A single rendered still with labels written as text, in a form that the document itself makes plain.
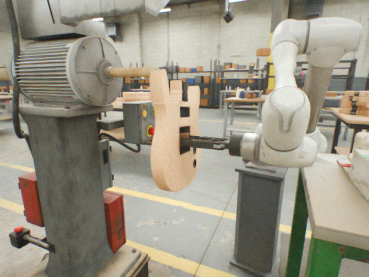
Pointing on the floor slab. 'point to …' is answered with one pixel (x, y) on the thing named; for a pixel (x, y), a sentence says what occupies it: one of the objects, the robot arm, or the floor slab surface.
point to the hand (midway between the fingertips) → (186, 140)
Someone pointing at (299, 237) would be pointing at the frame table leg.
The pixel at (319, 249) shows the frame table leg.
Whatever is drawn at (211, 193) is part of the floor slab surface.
